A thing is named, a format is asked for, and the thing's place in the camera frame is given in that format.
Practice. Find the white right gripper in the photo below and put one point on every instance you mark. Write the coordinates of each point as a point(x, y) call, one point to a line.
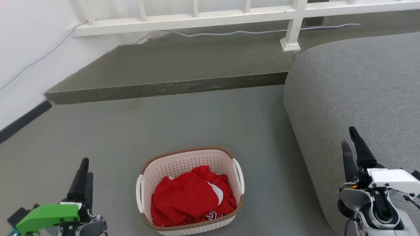
point(390, 179)

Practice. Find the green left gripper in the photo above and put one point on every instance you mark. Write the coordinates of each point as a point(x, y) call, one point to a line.
point(49, 214)

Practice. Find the cream perforated laundry basket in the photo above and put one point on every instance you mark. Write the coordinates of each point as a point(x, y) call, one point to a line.
point(183, 160)

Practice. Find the grey fabric sofa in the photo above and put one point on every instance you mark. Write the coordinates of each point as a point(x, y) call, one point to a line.
point(361, 91)

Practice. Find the black baseboard strip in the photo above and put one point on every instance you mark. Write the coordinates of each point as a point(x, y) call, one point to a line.
point(23, 120)

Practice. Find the red jersey clothing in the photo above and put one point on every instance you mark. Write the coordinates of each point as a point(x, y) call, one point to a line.
point(187, 200)

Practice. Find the white wooden railing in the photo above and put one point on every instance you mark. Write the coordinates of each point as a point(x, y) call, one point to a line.
point(197, 18)

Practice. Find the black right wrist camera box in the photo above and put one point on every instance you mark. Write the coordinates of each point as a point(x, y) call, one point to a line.
point(416, 174)

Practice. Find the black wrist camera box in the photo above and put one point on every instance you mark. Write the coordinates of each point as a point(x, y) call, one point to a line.
point(21, 214)
point(416, 174)

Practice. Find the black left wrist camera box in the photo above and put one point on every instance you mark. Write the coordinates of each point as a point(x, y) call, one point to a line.
point(21, 214)

